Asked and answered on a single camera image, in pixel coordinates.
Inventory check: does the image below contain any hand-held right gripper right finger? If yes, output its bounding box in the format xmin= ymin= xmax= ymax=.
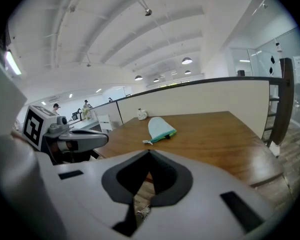
xmin=139 ymin=149 xmax=273 ymax=237

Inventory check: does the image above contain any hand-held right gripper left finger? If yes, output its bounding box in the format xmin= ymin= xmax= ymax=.
xmin=53 ymin=149 xmax=151 ymax=236

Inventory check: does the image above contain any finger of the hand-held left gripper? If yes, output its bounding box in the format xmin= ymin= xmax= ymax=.
xmin=71 ymin=129 xmax=104 ymax=134
xmin=59 ymin=131 xmax=110 ymax=152

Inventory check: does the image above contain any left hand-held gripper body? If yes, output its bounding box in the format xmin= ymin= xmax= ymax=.
xmin=21 ymin=105 xmax=79 ymax=164

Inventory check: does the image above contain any light teal pencil pouch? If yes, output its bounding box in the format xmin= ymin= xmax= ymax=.
xmin=142 ymin=116 xmax=178 ymax=146

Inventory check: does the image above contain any person's left forearm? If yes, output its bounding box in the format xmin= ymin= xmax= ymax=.
xmin=11 ymin=130 xmax=25 ymax=142

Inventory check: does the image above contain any white chair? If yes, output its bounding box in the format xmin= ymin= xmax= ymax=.
xmin=97 ymin=113 xmax=115 ymax=135

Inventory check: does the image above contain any white mug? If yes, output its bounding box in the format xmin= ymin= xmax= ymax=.
xmin=136 ymin=108 xmax=149 ymax=121

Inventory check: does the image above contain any ceiling strip light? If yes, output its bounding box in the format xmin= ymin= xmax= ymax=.
xmin=4 ymin=49 xmax=23 ymax=76

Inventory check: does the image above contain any black curved handrail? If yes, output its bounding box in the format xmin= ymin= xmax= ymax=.
xmin=89 ymin=75 xmax=291 ymax=110

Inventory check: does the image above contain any white paper poster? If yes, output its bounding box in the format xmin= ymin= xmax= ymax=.
xmin=292 ymin=55 xmax=300 ymax=85

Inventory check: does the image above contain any dark brown wooden post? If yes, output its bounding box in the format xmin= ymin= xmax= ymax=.
xmin=263 ymin=57 xmax=295 ymax=148

